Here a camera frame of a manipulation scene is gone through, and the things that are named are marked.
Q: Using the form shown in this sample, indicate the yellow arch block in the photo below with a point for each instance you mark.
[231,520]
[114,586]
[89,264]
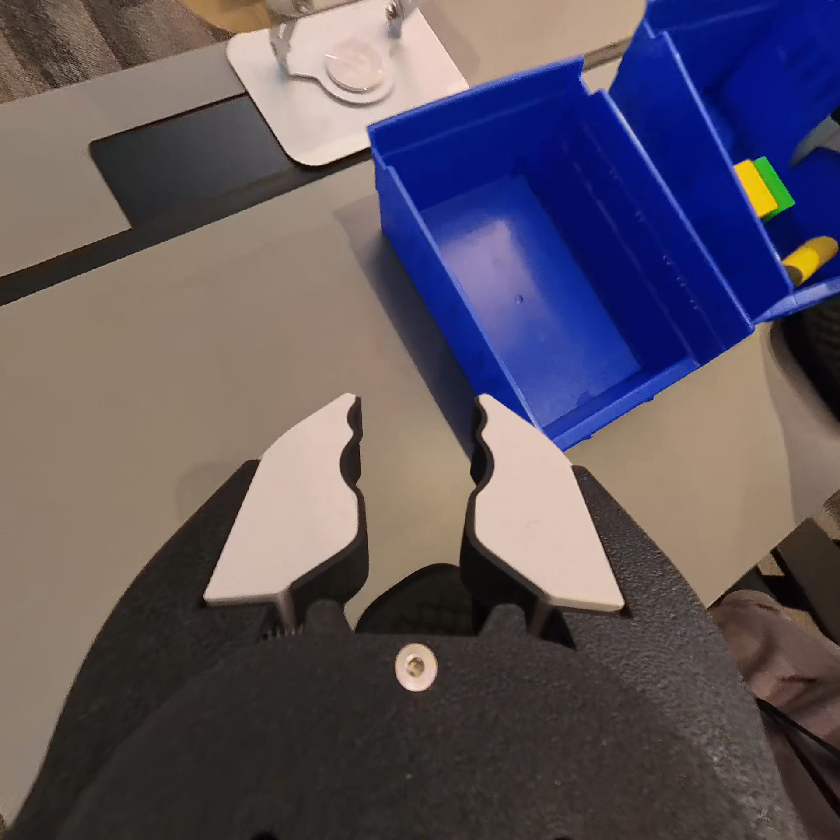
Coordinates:
[752,187]

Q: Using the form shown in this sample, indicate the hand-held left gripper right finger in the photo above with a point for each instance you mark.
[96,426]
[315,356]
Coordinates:
[545,525]

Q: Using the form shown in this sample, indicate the wooden document stand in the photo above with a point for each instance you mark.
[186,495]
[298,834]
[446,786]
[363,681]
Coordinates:
[328,92]

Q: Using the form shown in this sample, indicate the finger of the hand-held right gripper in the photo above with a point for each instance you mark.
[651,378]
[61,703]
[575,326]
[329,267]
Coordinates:
[820,142]

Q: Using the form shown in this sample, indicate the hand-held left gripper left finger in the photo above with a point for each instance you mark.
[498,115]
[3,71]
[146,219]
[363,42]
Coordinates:
[289,525]

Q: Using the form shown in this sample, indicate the yellow cylinder block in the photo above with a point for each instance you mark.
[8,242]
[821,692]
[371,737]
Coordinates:
[811,259]

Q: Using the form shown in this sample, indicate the blue plastic bin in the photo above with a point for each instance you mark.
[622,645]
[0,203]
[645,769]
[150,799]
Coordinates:
[525,263]
[696,79]

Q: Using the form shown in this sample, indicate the green plank block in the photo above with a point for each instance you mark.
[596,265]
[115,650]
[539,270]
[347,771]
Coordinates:
[782,188]

